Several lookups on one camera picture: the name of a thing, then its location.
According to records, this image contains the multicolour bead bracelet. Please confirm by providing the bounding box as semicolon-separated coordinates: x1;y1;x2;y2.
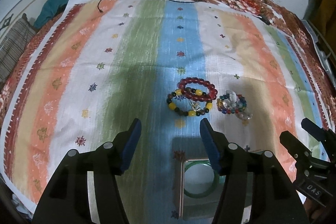
216;94;249;116

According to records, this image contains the clear crystal bead bracelet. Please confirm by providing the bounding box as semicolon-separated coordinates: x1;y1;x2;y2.
225;89;254;121

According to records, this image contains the striped grey pillow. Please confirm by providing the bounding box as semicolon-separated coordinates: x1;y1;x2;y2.
0;14;38;83

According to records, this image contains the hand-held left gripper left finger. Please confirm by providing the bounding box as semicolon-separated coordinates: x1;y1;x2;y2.
31;118;142;224

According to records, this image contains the green jade bangle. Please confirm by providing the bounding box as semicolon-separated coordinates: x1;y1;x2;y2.
184;159;227;197

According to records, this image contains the pastel striped cloth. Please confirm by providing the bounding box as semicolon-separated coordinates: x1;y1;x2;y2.
0;0;330;212

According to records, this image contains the rectangular metal tin box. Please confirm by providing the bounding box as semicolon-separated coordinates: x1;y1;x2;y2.
171;137;263;215

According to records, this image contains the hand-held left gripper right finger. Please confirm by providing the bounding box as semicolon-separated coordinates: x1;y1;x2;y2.
199;118;311;224

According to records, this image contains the yellow and dark bead bracelet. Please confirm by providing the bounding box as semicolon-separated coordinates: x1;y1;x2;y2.
166;88;213;118

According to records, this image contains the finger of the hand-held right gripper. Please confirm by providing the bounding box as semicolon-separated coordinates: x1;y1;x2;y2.
301;118;331;144
279;131;312;170

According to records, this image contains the red bead bracelet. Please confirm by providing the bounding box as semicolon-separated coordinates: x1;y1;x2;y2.
177;77;218;103

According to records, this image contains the white wire rack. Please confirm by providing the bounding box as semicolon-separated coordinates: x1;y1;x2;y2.
302;19;336;78

